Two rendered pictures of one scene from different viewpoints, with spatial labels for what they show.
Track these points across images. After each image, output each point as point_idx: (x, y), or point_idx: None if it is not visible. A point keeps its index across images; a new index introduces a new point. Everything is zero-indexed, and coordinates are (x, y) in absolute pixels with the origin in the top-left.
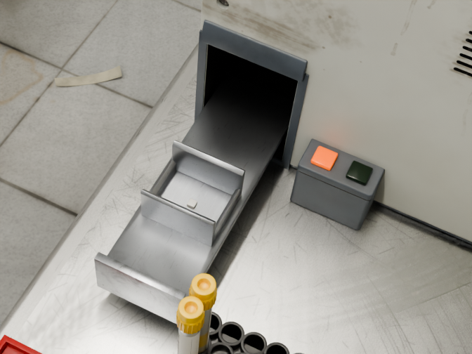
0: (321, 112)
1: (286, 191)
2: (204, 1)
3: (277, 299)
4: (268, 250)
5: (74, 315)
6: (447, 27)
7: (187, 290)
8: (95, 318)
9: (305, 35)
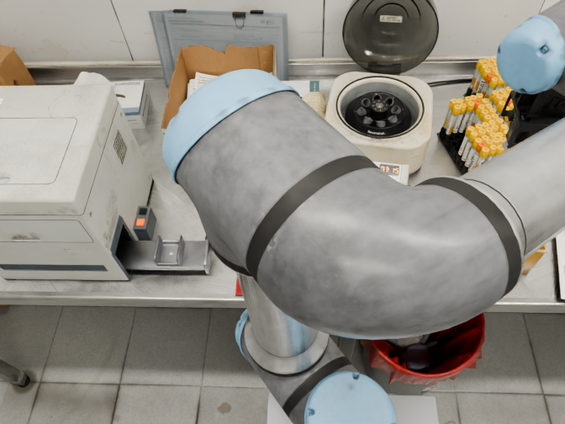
0: (128, 219)
1: None
2: (106, 246)
3: (190, 230)
4: (173, 239)
5: (219, 281)
6: (115, 159)
7: (203, 242)
8: (218, 275)
9: (114, 210)
